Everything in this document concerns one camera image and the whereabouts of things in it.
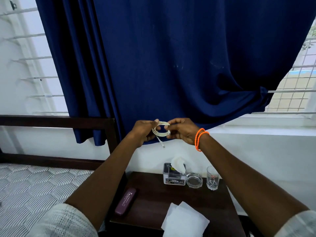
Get person's left hand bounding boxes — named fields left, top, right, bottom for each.
left=128, top=119, right=160, bottom=148

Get person's right hand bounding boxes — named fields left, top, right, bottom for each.
left=164, top=118, right=201, bottom=146

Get white charging cable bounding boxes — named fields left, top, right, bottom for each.
left=152, top=121, right=171, bottom=148

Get person's right forearm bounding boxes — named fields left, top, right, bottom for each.
left=197, top=133, right=310, bottom=237

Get person's left forearm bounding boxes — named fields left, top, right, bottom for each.
left=64, top=136, right=139, bottom=231

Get orange wrist band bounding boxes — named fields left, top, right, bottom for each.
left=194, top=128, right=205, bottom=149
left=197, top=131, right=210, bottom=152

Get white tissue in box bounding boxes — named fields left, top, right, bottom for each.
left=171, top=157, right=186, bottom=175

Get clear tissue box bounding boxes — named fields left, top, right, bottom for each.
left=163, top=162, right=186, bottom=186

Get round glass ashtray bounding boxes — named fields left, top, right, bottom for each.
left=186, top=173, right=203, bottom=188

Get clear drinking glass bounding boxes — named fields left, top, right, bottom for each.
left=206, top=166, right=220, bottom=191

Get dark wooden bedside table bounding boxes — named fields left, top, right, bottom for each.
left=105, top=171, right=247, bottom=237

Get dark blue curtain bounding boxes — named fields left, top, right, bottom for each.
left=35, top=0, right=316, bottom=146

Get white paper napkin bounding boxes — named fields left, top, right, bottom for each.
left=161, top=203, right=179, bottom=230
left=162, top=201, right=210, bottom=237

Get purple spectacle case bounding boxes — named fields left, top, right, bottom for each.
left=115, top=187, right=137, bottom=216

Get white window grille bars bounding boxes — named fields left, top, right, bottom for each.
left=0, top=7, right=70, bottom=115

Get white mesh left sleeve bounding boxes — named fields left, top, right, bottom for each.
left=27, top=203, right=99, bottom=237

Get white mesh sleeve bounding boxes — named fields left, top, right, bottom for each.
left=27, top=203, right=99, bottom=237
left=274, top=210, right=316, bottom=237

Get striped quilted mattress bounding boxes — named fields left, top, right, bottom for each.
left=0, top=163, right=106, bottom=237

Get white mesh right sleeve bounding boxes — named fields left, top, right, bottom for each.
left=274, top=210, right=316, bottom=237

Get dark wooden bed frame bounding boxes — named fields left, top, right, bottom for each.
left=0, top=115, right=119, bottom=171

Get window wire mesh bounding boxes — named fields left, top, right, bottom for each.
left=265, top=18, right=316, bottom=114

